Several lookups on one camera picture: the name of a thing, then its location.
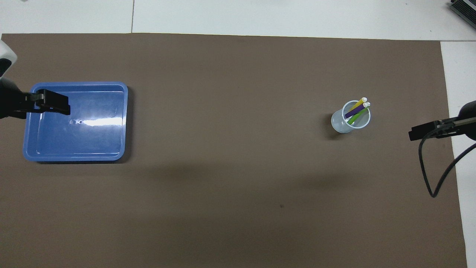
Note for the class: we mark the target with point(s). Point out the grey ribbed device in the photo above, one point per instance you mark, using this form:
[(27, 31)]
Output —
[(465, 9)]

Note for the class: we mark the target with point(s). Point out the purple pen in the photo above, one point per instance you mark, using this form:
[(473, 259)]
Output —
[(355, 111)]

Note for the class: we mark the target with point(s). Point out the brown table mat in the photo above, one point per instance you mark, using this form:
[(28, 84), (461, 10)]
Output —
[(238, 167)]

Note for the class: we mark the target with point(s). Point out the clear plastic cup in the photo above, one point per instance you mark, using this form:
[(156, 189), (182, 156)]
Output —
[(340, 124)]

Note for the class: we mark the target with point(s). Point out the yellow pen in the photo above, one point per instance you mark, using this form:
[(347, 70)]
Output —
[(357, 105)]

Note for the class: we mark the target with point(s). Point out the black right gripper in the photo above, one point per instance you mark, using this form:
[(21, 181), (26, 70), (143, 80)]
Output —
[(469, 119)]

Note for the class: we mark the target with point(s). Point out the blue plastic tray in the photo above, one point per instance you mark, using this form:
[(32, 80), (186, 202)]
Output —
[(74, 123)]

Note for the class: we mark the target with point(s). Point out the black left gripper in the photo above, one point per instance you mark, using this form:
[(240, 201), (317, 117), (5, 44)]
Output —
[(11, 100)]

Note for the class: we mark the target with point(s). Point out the green pen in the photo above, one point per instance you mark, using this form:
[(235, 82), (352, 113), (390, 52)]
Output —
[(356, 117)]

